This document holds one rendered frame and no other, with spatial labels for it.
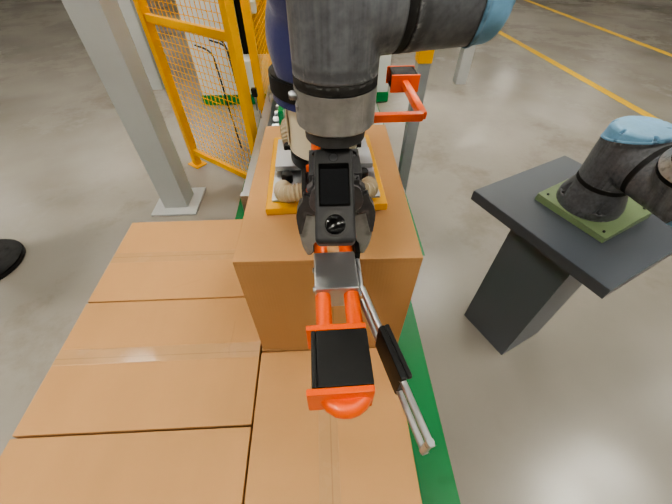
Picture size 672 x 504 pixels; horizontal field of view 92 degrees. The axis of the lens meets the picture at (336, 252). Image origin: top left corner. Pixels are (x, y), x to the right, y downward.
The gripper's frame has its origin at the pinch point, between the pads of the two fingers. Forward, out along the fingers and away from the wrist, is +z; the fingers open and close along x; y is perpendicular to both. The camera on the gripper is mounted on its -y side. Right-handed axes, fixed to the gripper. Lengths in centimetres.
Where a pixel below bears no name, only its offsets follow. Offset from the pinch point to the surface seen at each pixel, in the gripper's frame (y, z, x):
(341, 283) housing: -7.6, -1.8, -0.4
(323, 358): -18.7, -2.6, 2.3
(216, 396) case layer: -3, 53, 32
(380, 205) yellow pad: 24.8, 11.2, -11.8
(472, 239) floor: 106, 107, -91
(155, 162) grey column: 145, 70, 104
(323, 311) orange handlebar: -11.6, -1.2, 2.2
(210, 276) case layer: 39, 53, 43
